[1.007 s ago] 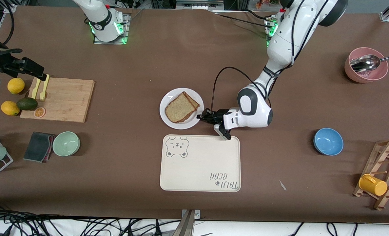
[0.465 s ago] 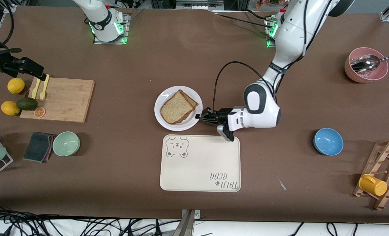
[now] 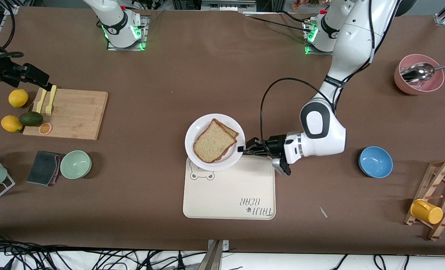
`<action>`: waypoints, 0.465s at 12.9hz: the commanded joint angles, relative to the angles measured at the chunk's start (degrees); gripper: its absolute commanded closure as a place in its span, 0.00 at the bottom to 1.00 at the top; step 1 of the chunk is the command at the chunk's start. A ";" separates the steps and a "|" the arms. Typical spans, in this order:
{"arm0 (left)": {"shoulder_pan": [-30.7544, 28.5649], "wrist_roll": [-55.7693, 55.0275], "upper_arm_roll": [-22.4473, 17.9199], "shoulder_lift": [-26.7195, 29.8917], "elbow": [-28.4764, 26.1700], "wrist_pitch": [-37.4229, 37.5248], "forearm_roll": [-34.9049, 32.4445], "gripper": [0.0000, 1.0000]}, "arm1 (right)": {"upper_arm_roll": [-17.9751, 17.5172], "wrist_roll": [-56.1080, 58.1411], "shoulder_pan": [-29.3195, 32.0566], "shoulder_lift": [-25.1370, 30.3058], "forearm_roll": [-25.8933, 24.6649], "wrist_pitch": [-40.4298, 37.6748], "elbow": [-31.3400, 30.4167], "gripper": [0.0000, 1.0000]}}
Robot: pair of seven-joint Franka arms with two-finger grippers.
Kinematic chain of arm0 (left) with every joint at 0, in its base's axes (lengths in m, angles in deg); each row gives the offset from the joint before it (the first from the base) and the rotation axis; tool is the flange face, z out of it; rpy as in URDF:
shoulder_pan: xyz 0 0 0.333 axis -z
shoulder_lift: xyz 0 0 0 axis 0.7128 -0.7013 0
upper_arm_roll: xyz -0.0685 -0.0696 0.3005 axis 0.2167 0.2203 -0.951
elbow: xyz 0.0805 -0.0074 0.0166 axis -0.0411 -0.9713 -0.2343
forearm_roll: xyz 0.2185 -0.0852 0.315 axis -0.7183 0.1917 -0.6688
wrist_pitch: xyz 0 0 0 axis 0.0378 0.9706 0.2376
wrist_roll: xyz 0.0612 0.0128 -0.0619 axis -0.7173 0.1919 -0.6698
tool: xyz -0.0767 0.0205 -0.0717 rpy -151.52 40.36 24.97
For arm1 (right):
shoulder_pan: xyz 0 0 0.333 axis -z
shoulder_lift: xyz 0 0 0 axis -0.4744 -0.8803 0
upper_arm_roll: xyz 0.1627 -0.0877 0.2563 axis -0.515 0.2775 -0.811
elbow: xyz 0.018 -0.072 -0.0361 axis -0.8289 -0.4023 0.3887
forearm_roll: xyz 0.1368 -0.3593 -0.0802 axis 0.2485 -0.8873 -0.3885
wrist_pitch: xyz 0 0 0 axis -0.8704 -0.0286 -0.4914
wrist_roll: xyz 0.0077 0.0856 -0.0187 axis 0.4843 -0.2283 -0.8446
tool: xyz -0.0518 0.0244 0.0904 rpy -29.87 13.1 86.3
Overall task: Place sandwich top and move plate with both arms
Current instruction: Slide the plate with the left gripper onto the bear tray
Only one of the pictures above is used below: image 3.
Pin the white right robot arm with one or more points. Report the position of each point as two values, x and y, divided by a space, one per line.
119 30

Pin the orange slice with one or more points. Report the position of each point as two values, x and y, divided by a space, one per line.
45 128

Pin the grey switch box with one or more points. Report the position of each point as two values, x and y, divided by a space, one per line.
228 5

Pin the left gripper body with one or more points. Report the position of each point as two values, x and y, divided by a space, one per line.
275 144

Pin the dark grey folded cloth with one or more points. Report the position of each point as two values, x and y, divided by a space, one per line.
42 168

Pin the yellow mug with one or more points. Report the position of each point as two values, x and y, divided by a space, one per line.
426 212

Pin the wooden cutting board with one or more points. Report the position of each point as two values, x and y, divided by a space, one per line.
68 120

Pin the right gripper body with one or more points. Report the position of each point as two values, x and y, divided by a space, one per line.
5 71

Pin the wooden mug rack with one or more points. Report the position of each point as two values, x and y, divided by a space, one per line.
438 176

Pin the white round plate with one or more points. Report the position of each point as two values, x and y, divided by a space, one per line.
196 129

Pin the blue bowl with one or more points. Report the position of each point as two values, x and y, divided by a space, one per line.
375 162

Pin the yellow plastic fork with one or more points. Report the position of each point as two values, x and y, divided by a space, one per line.
50 103

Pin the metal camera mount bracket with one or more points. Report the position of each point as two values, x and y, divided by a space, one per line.
216 255

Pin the yellow lemon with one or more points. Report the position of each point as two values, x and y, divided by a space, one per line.
11 123
18 98

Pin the pink bowl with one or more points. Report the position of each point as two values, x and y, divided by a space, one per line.
419 89

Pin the green avocado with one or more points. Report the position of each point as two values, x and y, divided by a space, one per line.
31 119

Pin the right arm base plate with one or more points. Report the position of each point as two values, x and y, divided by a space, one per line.
144 33

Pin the metal spoon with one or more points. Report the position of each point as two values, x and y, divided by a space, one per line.
417 72

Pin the grey tape scrap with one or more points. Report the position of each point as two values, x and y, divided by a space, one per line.
323 212

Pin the yellow plastic knife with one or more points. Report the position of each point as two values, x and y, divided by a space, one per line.
40 105

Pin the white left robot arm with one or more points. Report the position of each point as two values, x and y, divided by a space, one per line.
353 45

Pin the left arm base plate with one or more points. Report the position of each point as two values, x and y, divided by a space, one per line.
312 53

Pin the cream bear print tray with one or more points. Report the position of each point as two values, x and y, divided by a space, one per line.
226 195

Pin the pale green bowl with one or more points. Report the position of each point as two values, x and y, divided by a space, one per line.
75 164

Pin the plain bread slice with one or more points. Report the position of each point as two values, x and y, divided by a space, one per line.
213 142

